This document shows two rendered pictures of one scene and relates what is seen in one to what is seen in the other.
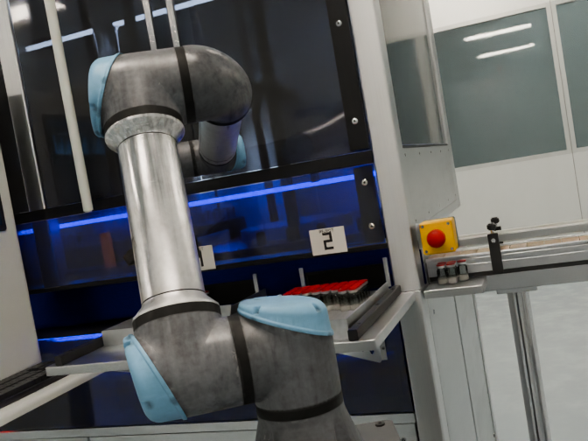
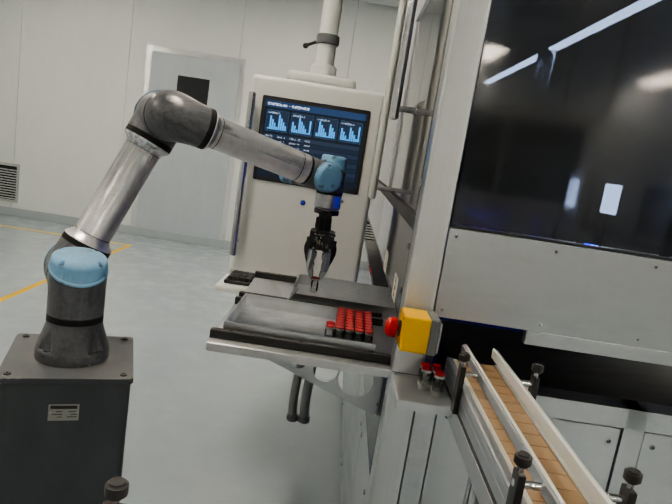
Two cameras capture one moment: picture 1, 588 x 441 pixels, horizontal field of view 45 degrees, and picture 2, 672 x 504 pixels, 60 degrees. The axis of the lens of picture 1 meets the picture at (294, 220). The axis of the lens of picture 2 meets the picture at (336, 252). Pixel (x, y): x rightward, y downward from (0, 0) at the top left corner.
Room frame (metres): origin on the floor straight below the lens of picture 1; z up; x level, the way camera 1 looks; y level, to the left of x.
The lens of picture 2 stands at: (1.00, -1.30, 1.32)
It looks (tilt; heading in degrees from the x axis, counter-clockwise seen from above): 10 degrees down; 70
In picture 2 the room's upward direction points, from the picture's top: 9 degrees clockwise
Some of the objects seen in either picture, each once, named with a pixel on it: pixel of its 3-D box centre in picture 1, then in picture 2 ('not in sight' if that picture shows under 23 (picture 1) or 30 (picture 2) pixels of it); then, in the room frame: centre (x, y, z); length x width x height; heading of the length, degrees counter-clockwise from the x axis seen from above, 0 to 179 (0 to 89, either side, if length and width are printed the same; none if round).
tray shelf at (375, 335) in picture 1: (245, 327); (323, 317); (1.53, 0.14, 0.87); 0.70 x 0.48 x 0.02; 70
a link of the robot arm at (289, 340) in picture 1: (284, 346); (77, 281); (0.92, 0.04, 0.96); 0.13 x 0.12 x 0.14; 100
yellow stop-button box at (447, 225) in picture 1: (439, 235); (417, 330); (1.56, -0.31, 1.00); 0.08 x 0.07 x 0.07; 160
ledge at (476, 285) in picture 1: (457, 285); (427, 395); (1.60, -0.34, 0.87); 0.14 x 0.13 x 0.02; 160
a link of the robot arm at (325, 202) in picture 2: not in sight; (328, 202); (1.54, 0.28, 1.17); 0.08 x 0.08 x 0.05
